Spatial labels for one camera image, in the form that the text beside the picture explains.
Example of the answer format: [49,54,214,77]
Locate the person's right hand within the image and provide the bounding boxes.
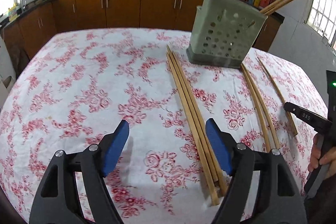
[307,134,336,179]

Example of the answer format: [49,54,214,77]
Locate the green perforated utensil holder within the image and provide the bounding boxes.
[186,0,268,68]

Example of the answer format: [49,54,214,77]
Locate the yellow detergent bottle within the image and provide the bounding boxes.
[7,5,18,22]

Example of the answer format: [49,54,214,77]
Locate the right barred window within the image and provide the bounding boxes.
[306,0,336,52]

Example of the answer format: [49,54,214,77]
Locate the lower wooden base cabinets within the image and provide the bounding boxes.
[1,0,283,59]

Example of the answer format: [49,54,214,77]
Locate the floral red white tablecloth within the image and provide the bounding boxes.
[0,27,329,224]

